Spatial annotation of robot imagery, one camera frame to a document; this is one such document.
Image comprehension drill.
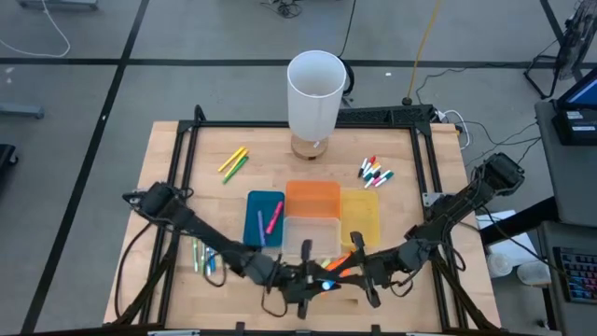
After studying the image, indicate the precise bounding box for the black hanging arm cable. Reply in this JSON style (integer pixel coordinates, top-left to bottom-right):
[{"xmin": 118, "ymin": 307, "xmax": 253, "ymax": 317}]
[{"xmin": 114, "ymin": 223, "xmax": 158, "ymax": 323}]

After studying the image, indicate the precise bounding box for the orange plastic bin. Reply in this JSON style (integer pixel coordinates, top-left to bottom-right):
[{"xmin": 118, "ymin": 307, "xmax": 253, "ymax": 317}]
[{"xmin": 285, "ymin": 180, "xmax": 342, "ymax": 220}]

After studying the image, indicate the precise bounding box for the green highlighter pen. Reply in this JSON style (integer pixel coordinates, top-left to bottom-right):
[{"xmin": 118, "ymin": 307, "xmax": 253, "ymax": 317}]
[{"xmin": 222, "ymin": 156, "xmax": 250, "ymax": 185}]

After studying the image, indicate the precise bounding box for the backlit keyboard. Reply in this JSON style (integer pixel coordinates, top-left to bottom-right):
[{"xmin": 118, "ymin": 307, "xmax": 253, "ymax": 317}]
[{"xmin": 553, "ymin": 245, "xmax": 597, "ymax": 305}]

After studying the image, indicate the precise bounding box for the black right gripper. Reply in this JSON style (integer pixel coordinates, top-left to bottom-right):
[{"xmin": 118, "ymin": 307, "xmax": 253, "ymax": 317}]
[{"xmin": 336, "ymin": 231, "xmax": 400, "ymax": 309}]

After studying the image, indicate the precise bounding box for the pink thick marker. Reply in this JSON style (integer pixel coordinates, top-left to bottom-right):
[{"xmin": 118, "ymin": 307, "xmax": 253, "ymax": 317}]
[{"xmin": 265, "ymin": 200, "xmax": 285, "ymax": 236}]

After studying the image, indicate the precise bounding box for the computer monitor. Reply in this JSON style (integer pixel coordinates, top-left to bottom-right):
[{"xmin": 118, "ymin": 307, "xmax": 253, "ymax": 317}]
[{"xmin": 557, "ymin": 68, "xmax": 597, "ymax": 111}]

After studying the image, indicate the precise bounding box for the grey furniture foot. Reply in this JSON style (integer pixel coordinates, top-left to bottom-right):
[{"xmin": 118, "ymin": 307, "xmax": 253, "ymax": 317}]
[{"xmin": 0, "ymin": 103, "xmax": 46, "ymax": 119}]

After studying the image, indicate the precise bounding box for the yellow highlighter pen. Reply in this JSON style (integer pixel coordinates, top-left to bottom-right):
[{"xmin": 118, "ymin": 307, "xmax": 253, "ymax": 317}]
[
  {"xmin": 222, "ymin": 149, "xmax": 250, "ymax": 180},
  {"xmin": 217, "ymin": 146, "xmax": 247, "ymax": 174}
]

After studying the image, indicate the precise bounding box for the white lamp with wooden base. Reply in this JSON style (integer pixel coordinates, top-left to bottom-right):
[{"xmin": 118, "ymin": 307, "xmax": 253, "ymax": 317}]
[{"xmin": 286, "ymin": 49, "xmax": 349, "ymax": 161}]

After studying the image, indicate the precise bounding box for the black fan stand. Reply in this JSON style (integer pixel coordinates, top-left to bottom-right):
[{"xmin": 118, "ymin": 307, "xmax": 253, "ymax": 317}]
[{"xmin": 523, "ymin": 0, "xmax": 597, "ymax": 100}]

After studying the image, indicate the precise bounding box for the white paper sheet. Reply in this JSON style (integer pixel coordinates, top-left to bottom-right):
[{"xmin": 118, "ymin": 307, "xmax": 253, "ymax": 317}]
[{"xmin": 475, "ymin": 208, "xmax": 533, "ymax": 262}]

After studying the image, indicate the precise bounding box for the black cable bundle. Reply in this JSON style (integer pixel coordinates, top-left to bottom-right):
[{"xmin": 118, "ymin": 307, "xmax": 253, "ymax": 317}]
[{"xmin": 259, "ymin": 0, "xmax": 304, "ymax": 20}]

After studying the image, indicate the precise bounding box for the grey furniture base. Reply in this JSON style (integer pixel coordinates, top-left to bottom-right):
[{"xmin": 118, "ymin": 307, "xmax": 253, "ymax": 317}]
[{"xmin": 17, "ymin": 0, "xmax": 100, "ymax": 11}]

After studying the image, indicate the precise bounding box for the yellow plastic bin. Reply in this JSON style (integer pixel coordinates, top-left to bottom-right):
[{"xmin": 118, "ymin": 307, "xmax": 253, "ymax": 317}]
[{"xmin": 340, "ymin": 191, "xmax": 382, "ymax": 252}]

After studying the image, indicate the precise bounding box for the black lamp cable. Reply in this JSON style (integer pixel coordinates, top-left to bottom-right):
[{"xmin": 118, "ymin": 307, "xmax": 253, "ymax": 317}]
[{"xmin": 336, "ymin": 0, "xmax": 358, "ymax": 99}]

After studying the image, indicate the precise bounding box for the clear plastic cup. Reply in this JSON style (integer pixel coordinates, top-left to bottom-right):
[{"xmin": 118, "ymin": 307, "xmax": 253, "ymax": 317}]
[
  {"xmin": 486, "ymin": 251, "xmax": 514, "ymax": 279},
  {"xmin": 516, "ymin": 259, "xmax": 552, "ymax": 287}
]

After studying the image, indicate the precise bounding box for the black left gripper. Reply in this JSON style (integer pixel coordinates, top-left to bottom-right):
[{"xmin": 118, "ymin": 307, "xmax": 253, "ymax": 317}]
[{"xmin": 268, "ymin": 239, "xmax": 343, "ymax": 321}]

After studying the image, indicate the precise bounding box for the clear plastic bin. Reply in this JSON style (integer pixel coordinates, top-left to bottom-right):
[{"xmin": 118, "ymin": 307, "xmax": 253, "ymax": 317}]
[{"xmin": 281, "ymin": 216, "xmax": 342, "ymax": 259}]

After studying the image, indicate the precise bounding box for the black device box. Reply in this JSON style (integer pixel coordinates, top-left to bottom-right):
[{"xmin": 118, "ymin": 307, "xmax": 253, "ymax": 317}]
[{"xmin": 552, "ymin": 107, "xmax": 597, "ymax": 147}]

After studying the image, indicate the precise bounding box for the white looped cable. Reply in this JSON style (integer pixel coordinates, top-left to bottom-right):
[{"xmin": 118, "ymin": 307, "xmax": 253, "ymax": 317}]
[{"xmin": 437, "ymin": 109, "xmax": 472, "ymax": 151}]

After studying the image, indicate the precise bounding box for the yellow floor cable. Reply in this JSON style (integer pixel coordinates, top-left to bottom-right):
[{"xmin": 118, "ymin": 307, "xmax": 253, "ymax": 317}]
[{"xmin": 407, "ymin": 0, "xmax": 443, "ymax": 102}]

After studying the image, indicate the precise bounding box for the black metal bar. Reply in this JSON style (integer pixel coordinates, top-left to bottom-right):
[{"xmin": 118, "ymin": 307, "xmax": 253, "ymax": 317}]
[{"xmin": 479, "ymin": 196, "xmax": 561, "ymax": 247}]

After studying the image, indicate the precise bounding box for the black aluminium table frame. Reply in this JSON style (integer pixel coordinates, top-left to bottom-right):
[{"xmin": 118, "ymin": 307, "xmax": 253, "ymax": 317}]
[{"xmin": 111, "ymin": 104, "xmax": 503, "ymax": 336}]

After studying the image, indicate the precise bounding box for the teal plastic bin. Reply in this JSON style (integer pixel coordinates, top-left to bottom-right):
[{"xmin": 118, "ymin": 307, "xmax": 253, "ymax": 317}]
[{"xmin": 242, "ymin": 189, "xmax": 286, "ymax": 248}]

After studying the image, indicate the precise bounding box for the grey desk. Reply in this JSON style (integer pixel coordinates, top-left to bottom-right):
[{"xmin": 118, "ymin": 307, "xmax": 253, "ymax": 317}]
[{"xmin": 538, "ymin": 221, "xmax": 597, "ymax": 336}]

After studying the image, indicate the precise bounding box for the white floor cable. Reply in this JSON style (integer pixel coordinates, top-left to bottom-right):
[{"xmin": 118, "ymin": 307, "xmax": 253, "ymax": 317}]
[{"xmin": 0, "ymin": 0, "xmax": 72, "ymax": 59}]

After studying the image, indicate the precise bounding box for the black perforated electronics box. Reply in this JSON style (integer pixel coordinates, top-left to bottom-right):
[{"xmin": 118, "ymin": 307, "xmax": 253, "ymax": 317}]
[{"xmin": 336, "ymin": 104, "xmax": 436, "ymax": 126}]

